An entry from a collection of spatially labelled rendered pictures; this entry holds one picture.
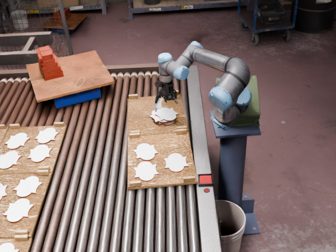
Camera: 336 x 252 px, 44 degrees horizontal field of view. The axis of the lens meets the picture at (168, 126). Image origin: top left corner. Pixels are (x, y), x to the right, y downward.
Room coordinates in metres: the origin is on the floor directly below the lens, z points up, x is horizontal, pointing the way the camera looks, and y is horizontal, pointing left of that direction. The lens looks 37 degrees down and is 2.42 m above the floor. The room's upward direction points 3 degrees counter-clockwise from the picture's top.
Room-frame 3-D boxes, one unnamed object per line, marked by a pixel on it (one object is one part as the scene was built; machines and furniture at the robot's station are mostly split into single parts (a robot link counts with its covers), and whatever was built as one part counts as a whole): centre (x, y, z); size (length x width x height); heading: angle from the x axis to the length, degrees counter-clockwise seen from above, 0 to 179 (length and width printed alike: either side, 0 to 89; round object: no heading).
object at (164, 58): (2.03, -0.01, 1.32); 0.09 x 0.08 x 0.11; 38
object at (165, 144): (1.70, 0.05, 0.93); 0.41 x 0.35 x 0.02; 2
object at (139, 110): (2.12, 0.07, 0.93); 0.41 x 0.35 x 0.02; 4
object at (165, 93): (2.02, -0.01, 1.16); 0.09 x 0.08 x 0.12; 28
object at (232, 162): (2.08, -0.41, 0.44); 0.38 x 0.38 x 0.87; 2
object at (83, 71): (2.51, 0.65, 1.03); 0.50 x 0.50 x 0.02; 21
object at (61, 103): (2.45, 0.62, 0.97); 0.31 x 0.31 x 0.10; 21
